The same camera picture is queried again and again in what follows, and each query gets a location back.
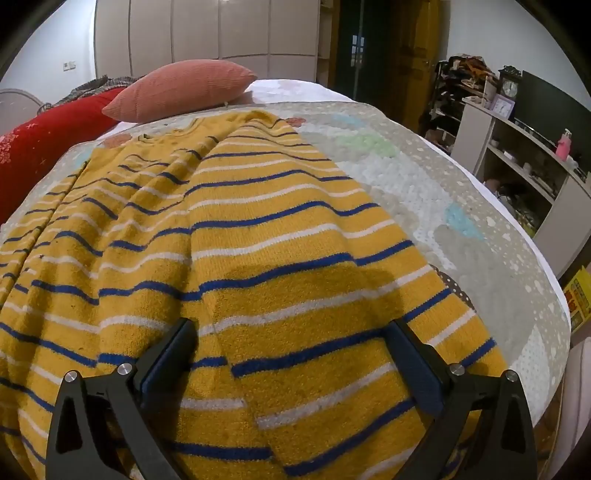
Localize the red patterned blanket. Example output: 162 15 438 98
0 88 127 224

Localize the pink ribbed pillow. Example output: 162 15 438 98
102 59 258 123

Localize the cluttered clothes rack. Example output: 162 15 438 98
427 55 502 148

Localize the white round headboard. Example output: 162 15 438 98
0 89 44 137

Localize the ornate mantel clock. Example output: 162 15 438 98
498 65 522 100

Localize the yellow wooden door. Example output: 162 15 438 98
388 0 451 134

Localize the black television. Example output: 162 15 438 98
512 70 591 153

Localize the yellow box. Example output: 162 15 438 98
562 267 591 334

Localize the grey knit cloth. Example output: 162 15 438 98
39 75 141 114

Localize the patchwork quilted bedspread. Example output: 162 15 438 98
0 99 572 428

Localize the white shelf unit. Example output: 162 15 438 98
450 96 591 280

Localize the yellow striped knit sweater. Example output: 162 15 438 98
0 110 509 480

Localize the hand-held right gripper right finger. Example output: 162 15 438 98
387 318 539 480

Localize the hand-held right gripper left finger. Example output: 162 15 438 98
45 318 199 480

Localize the white wardrobe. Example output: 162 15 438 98
93 0 334 84

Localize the small framed picture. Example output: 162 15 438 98
490 96 516 121

